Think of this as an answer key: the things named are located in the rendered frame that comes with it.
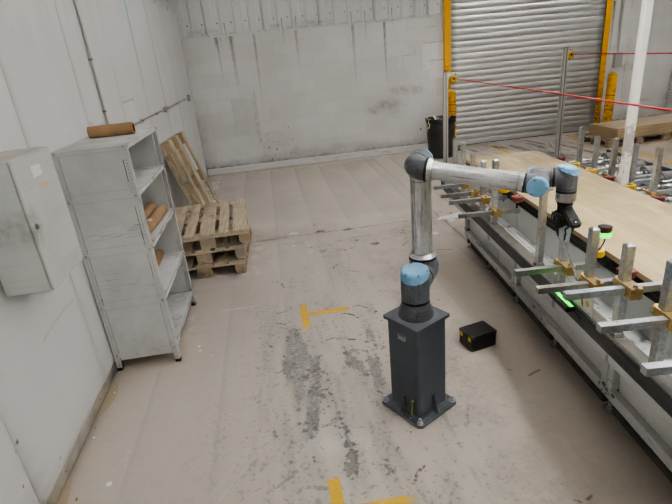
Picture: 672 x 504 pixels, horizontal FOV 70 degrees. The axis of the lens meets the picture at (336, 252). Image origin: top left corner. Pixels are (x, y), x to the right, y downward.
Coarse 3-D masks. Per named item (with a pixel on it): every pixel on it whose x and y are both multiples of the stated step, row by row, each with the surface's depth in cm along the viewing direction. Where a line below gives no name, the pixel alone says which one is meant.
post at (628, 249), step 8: (624, 248) 193; (632, 248) 191; (624, 256) 194; (632, 256) 192; (624, 264) 194; (632, 264) 194; (624, 272) 195; (624, 280) 196; (616, 296) 202; (624, 296) 199; (616, 304) 203; (624, 304) 201; (616, 312) 203; (624, 312) 202
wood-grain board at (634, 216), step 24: (504, 168) 412; (552, 192) 338; (600, 192) 328; (624, 192) 324; (552, 216) 296; (600, 216) 286; (624, 216) 283; (648, 216) 279; (600, 240) 254; (624, 240) 251; (648, 240) 248; (648, 264) 224
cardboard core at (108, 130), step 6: (90, 126) 332; (96, 126) 331; (102, 126) 331; (108, 126) 331; (114, 126) 331; (120, 126) 332; (126, 126) 332; (132, 126) 339; (90, 132) 330; (96, 132) 330; (102, 132) 331; (108, 132) 331; (114, 132) 332; (120, 132) 333; (126, 132) 334; (132, 132) 335; (90, 138) 334
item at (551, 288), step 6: (570, 282) 223; (576, 282) 222; (582, 282) 222; (588, 282) 221; (606, 282) 221; (540, 288) 220; (546, 288) 220; (552, 288) 220; (558, 288) 221; (564, 288) 221; (570, 288) 221; (576, 288) 221; (582, 288) 221
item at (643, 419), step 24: (504, 216) 379; (528, 216) 334; (480, 240) 456; (552, 240) 302; (576, 240) 273; (504, 264) 399; (600, 264) 251; (528, 288) 355; (528, 312) 357; (552, 312) 320; (648, 312) 216; (552, 336) 325; (576, 336) 290; (648, 336) 218; (576, 360) 287; (600, 360) 266; (624, 384) 246; (624, 408) 242; (648, 408) 228; (648, 432) 226
